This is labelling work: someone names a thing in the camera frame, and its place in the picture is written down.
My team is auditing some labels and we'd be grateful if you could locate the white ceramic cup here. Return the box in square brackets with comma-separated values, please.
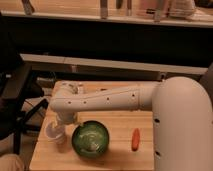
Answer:
[45, 122, 66, 144]

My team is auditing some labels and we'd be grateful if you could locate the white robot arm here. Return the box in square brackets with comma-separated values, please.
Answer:
[50, 77, 213, 171]

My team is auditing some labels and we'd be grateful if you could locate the green bowl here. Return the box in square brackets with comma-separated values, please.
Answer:
[71, 120, 110, 158]

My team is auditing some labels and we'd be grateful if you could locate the black chair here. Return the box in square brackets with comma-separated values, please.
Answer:
[0, 13, 48, 154]

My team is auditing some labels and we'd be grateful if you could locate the orange carrot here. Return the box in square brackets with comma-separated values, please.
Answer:
[131, 128, 140, 151]

